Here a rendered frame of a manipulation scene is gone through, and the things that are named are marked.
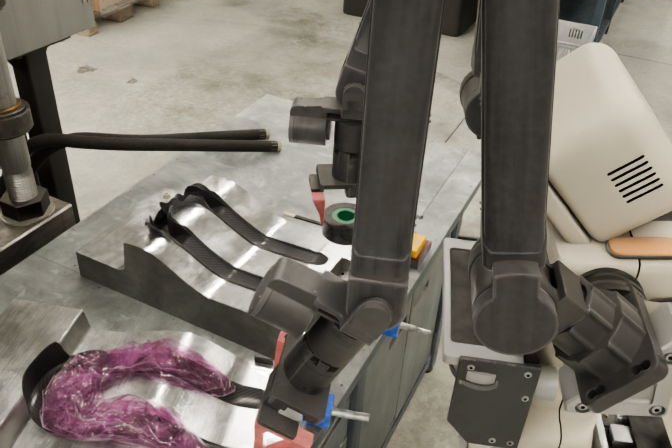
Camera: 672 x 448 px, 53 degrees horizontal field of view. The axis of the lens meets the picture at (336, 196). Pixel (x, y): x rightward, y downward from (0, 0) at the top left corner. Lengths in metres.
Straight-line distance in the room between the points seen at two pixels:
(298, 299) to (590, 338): 0.28
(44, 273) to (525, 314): 1.00
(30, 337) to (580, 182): 0.81
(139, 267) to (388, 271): 0.69
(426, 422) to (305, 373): 1.41
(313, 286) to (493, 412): 0.36
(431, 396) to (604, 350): 1.54
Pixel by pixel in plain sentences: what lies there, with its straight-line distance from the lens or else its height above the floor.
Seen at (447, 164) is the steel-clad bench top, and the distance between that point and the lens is 1.73.
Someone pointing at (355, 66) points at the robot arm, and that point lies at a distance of 0.99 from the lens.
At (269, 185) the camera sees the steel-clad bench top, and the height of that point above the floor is 0.80.
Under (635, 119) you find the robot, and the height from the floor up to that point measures 1.37.
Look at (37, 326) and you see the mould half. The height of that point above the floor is 0.91.
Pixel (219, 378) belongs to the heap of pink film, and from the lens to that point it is 1.04.
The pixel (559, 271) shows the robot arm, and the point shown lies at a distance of 0.68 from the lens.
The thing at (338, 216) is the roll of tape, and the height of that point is 1.00.
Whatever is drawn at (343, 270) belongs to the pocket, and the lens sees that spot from 1.25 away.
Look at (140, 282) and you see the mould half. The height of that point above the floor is 0.85.
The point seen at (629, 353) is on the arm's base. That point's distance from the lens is 0.70.
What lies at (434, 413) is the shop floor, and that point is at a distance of 2.16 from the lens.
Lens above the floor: 1.66
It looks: 34 degrees down
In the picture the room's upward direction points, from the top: 3 degrees clockwise
